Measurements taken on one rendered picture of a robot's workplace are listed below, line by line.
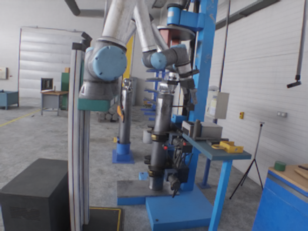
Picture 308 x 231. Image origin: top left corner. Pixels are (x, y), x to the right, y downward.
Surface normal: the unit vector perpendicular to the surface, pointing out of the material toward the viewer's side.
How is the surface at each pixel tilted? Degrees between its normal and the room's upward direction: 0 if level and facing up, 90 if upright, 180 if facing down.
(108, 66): 95
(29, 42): 90
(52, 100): 90
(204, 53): 90
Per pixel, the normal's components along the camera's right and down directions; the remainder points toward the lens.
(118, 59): 0.51, 0.26
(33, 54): 0.24, 0.17
